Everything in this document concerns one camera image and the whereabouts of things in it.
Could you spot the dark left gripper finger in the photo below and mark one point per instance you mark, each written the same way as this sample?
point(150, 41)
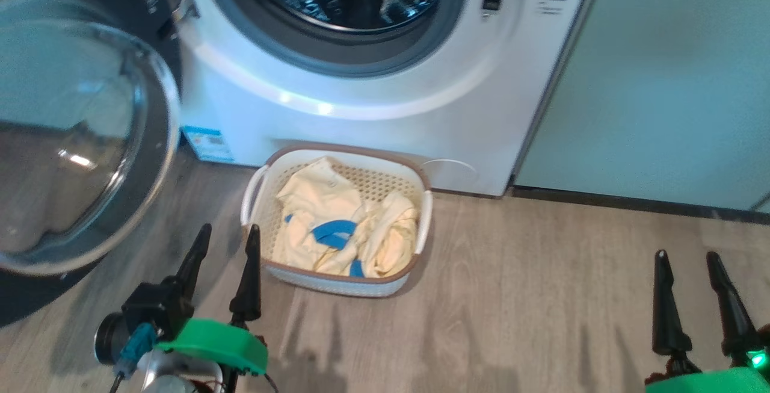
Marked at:
point(194, 263)
point(249, 290)

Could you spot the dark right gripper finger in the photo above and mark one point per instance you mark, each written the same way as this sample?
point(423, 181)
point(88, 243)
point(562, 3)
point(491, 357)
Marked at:
point(669, 321)
point(734, 321)

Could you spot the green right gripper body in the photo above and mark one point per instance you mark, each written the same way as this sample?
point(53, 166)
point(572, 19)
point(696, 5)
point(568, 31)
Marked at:
point(710, 382)

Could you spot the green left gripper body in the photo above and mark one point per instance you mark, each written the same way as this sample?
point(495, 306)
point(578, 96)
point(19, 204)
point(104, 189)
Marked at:
point(222, 345)

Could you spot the cream garment with blue collar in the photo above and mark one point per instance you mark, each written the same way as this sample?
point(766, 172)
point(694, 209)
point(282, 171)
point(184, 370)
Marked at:
point(313, 200)

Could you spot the round black glass washer door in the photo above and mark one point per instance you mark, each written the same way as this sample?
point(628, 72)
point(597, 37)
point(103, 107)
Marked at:
point(72, 140)

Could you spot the white front-load washing machine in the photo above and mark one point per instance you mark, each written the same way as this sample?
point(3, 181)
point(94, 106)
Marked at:
point(421, 110)

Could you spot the black wall-mounted box with knob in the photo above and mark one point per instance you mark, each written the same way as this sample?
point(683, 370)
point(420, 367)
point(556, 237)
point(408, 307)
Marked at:
point(492, 3)

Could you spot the white laundry basket brown rim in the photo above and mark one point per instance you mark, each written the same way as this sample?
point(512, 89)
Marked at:
point(337, 284)

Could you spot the pale green cabinet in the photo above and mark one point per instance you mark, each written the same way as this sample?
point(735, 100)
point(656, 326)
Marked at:
point(662, 80)
point(763, 205)

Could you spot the blue energy label sticker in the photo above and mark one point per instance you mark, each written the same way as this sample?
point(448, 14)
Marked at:
point(207, 143)

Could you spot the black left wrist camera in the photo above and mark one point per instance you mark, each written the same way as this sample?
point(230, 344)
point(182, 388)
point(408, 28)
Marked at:
point(150, 309)

